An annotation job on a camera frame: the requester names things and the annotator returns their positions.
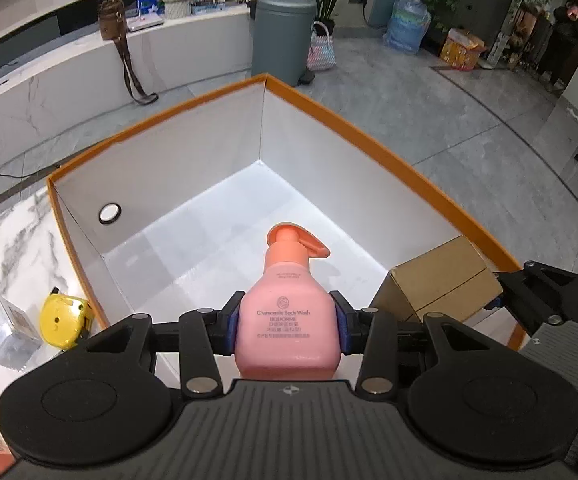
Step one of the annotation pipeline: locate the pink pump bottle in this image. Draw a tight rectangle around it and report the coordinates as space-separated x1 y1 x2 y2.
232 222 344 381

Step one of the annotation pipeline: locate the yellow tape measure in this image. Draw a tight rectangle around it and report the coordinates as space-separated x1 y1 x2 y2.
39 292 93 350

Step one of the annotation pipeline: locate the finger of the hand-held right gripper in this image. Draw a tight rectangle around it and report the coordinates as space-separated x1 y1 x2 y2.
489 260 578 339

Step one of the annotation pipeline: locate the brown bag with strap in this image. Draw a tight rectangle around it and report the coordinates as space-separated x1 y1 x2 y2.
98 0 159 107

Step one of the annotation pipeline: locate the white book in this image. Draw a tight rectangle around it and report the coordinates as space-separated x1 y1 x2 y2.
126 14 164 32

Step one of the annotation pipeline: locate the clear plastic box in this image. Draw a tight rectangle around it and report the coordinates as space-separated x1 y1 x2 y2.
0 296 43 371

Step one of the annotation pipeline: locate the yellow cardboard box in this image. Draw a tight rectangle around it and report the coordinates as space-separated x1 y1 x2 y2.
439 27 490 72

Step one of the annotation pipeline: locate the pink woven basket bag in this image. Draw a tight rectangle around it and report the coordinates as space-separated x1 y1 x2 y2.
306 21 338 72

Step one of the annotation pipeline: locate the brown cardboard box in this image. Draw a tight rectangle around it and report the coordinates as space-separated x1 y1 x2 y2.
370 236 504 325

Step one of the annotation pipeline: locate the orange storage box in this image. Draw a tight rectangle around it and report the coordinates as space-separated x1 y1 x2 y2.
46 74 524 392

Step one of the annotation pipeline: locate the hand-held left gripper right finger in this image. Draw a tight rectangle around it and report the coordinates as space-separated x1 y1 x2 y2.
330 290 502 397

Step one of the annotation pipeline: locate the grey trash bin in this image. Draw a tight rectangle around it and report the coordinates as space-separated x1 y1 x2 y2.
251 0 318 87

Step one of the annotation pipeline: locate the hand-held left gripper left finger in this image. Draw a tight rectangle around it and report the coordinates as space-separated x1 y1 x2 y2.
76 290 244 397

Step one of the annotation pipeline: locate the white marble tv cabinet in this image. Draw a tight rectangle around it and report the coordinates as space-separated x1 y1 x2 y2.
0 4 256 183

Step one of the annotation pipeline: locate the blue water jug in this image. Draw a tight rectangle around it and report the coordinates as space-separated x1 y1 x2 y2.
383 0 431 56

